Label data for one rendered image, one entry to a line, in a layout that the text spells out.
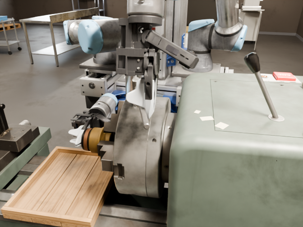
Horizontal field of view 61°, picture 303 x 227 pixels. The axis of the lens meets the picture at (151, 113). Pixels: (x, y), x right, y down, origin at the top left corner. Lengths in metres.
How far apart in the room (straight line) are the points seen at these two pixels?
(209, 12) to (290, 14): 2.52
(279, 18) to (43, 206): 9.35
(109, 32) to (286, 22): 9.09
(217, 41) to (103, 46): 0.53
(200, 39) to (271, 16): 8.54
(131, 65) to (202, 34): 0.74
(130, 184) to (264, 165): 0.35
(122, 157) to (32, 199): 0.43
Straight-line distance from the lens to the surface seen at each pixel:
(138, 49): 0.53
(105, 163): 0.75
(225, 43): 1.21
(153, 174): 0.70
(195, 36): 1.26
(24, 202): 1.02
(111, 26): 0.96
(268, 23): 9.77
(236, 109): 0.70
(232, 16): 1.14
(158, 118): 0.70
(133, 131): 0.69
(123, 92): 1.39
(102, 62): 1.40
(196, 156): 0.57
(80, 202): 0.95
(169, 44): 0.53
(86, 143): 0.86
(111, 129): 0.85
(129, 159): 0.70
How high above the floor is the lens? 1.55
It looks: 27 degrees down
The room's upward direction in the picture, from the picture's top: straight up
